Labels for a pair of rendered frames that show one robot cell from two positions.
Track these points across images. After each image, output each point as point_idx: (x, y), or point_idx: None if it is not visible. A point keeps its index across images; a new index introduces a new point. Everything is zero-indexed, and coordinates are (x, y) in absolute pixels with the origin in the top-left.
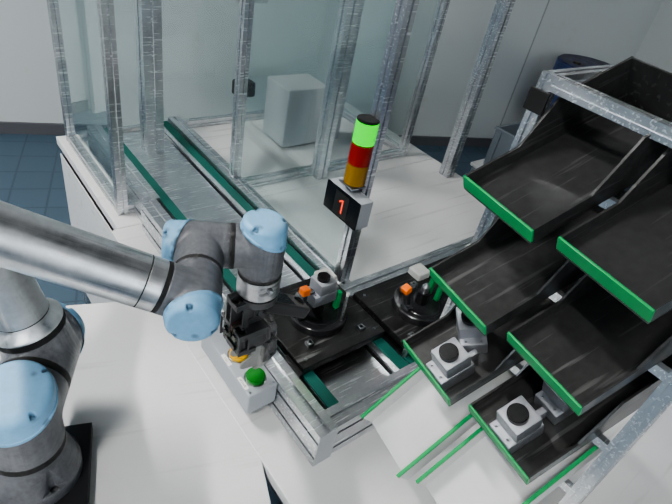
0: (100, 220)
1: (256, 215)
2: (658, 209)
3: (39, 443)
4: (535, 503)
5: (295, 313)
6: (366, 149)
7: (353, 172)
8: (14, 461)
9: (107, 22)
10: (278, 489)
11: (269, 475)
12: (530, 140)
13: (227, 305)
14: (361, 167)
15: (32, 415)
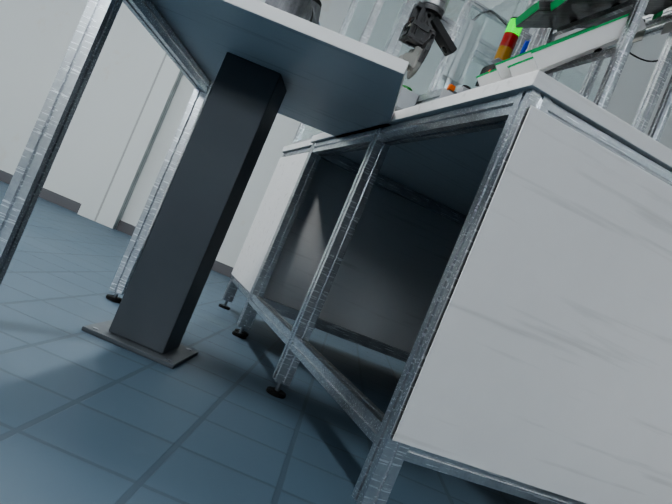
0: (298, 159)
1: None
2: None
3: (295, 2)
4: (590, 45)
5: (447, 41)
6: (512, 33)
7: (501, 48)
8: (279, 3)
9: (372, 19)
10: (402, 111)
11: (397, 113)
12: None
13: (412, 11)
14: (507, 45)
15: None
